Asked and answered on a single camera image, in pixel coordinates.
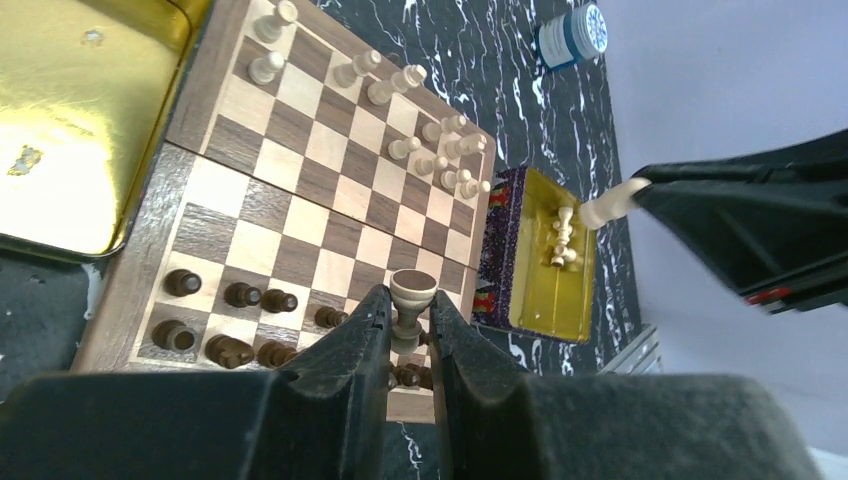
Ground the wooden chess board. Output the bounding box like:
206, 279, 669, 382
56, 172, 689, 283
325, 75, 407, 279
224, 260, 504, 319
69, 0, 498, 425

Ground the white pieces pile in tin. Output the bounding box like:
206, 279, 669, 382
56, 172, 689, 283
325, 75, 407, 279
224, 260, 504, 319
550, 206, 578, 267

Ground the gold tin with white pieces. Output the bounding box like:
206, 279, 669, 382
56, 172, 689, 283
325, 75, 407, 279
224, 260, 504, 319
471, 166, 596, 343

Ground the white bishop chess piece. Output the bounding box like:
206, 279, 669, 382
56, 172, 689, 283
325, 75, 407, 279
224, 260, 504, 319
578, 177, 652, 230

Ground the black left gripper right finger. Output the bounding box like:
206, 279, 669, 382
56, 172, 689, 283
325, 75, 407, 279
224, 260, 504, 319
430, 292, 821, 479

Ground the empty gold tin box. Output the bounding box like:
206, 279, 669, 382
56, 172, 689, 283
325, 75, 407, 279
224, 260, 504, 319
1, 1, 211, 263

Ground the white pawn chess piece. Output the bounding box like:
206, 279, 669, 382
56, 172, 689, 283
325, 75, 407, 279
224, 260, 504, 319
387, 136, 422, 161

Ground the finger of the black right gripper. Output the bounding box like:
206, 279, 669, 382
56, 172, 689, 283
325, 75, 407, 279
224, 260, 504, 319
632, 130, 847, 314

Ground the white rook chess piece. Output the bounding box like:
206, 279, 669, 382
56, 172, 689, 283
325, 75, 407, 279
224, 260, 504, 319
389, 269, 437, 356

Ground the dark chess pieces row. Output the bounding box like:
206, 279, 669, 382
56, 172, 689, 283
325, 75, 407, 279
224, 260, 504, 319
150, 268, 435, 392

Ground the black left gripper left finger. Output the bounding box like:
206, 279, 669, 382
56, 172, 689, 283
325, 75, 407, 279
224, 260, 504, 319
1, 285, 392, 479

